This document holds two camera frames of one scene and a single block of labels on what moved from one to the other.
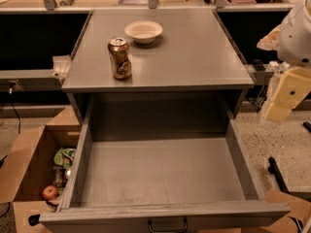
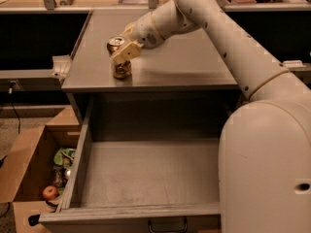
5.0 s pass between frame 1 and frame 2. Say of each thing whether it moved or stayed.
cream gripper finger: moved
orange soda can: stayed
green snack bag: stayed
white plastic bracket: stayed
